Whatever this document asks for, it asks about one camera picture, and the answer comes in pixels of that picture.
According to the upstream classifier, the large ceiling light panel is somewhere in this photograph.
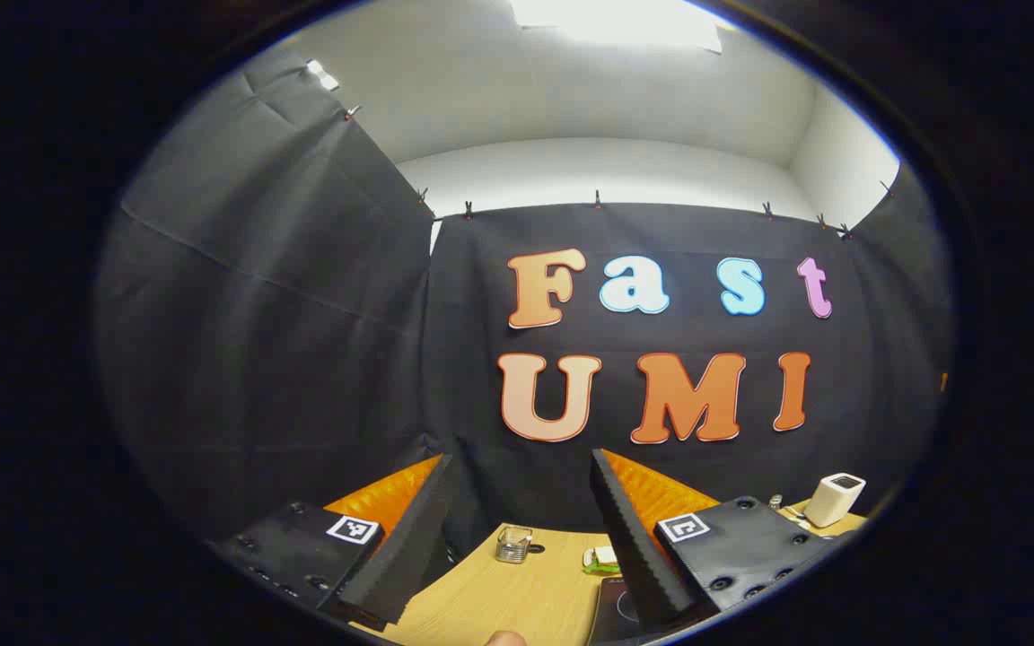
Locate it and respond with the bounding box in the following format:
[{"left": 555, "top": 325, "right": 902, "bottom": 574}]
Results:
[{"left": 508, "top": 0, "right": 724, "bottom": 53}]

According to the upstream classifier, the black backdrop cloth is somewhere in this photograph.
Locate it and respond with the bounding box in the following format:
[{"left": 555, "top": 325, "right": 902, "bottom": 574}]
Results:
[{"left": 93, "top": 45, "right": 958, "bottom": 557}]

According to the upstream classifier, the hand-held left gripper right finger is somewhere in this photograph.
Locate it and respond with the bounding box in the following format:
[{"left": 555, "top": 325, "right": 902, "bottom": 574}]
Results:
[{"left": 589, "top": 448, "right": 841, "bottom": 634}]

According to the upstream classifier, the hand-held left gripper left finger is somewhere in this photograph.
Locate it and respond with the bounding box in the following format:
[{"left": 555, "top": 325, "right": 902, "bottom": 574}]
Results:
[{"left": 212, "top": 453, "right": 460, "bottom": 629}]

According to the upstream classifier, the row of black cloth clips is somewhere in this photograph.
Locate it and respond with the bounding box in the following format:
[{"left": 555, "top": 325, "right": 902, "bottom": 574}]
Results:
[{"left": 342, "top": 103, "right": 895, "bottom": 241}]

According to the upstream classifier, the metal wire mesh basket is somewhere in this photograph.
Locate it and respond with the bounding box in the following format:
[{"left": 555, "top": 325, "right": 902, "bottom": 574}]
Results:
[{"left": 495, "top": 527, "right": 533, "bottom": 563}]

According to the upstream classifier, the white boxy appliance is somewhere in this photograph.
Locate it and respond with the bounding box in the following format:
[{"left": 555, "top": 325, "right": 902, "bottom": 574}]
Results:
[{"left": 802, "top": 473, "right": 866, "bottom": 528}]

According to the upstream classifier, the black induction cooktop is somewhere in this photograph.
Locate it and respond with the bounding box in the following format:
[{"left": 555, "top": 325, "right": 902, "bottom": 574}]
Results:
[{"left": 587, "top": 577, "right": 653, "bottom": 645}]

